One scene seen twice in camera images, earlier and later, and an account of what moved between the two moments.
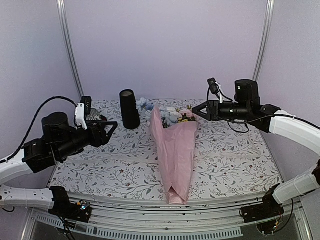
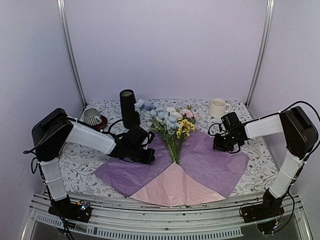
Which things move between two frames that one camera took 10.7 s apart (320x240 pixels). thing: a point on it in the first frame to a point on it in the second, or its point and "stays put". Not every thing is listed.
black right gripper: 213,112 to 218,144
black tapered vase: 130,116 stays put
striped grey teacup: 95,115 stays put
